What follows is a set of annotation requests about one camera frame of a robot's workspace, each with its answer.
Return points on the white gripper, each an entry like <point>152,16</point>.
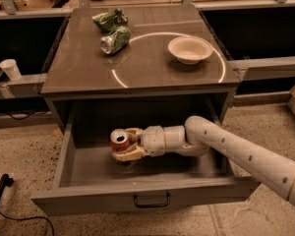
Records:
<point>152,141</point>

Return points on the red crushed coke can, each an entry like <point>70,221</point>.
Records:
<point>119,140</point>

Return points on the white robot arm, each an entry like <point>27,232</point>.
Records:
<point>195,138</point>

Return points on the open grey top drawer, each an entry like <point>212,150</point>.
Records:
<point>88,179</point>

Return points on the green crushed soda can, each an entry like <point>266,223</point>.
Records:
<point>115,40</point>

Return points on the dark grey cabinet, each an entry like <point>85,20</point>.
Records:
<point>145,67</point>

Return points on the white bowl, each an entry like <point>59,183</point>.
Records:
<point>190,50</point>

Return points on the green chip bag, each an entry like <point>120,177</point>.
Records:
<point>111,20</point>

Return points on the white paper cup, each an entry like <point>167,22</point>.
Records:
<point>10,68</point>

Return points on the black drawer handle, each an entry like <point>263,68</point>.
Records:
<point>151,201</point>

